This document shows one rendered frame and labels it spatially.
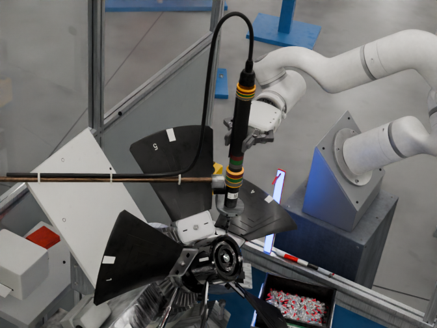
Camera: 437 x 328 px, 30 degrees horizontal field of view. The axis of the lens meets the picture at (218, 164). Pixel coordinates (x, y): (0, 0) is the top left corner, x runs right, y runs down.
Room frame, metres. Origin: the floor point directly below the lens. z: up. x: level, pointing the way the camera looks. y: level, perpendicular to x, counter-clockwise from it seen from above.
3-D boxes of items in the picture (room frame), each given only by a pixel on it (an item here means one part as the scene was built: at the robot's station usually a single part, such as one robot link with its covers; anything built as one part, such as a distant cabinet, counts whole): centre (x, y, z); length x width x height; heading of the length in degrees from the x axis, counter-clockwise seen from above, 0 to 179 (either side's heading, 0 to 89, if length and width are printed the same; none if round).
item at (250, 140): (1.57, -0.08, 1.51); 0.07 x 0.03 x 0.03; 156
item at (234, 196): (1.57, -0.04, 1.50); 0.04 x 0.04 x 0.46
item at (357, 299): (1.86, -0.28, 0.82); 0.90 x 0.04 x 0.08; 65
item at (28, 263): (1.64, 0.57, 0.92); 0.17 x 0.16 x 0.11; 65
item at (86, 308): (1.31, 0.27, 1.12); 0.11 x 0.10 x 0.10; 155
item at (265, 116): (1.67, -0.09, 1.51); 0.11 x 0.10 x 0.07; 156
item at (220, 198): (1.57, -0.03, 1.34); 0.09 x 0.07 x 0.10; 100
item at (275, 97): (1.73, -0.11, 1.51); 0.09 x 0.03 x 0.08; 66
